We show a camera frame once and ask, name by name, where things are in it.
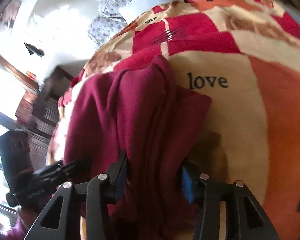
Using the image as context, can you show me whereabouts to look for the dark item hanging on wall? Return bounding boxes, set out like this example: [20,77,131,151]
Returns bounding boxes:
[24,43,45,57]

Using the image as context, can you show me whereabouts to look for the dark wooden bedside table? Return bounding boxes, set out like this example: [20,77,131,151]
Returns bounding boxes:
[28,66,73,129]

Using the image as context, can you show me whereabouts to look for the red orange patchwork blanket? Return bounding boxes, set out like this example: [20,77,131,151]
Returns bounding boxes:
[47,0,300,239]

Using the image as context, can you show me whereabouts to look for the white pillow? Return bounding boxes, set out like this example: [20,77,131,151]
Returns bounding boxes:
[119,0,184,24]

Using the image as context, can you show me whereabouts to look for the dark wooden slatted cabinet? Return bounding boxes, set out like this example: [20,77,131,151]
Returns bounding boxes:
[15,91,59,170]

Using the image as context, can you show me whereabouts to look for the maroon knit sweater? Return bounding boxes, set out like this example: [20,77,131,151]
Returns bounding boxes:
[64,56,211,239]

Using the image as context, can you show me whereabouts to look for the floral white quilt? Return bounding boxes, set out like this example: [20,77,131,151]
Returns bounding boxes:
[88,0,132,48]

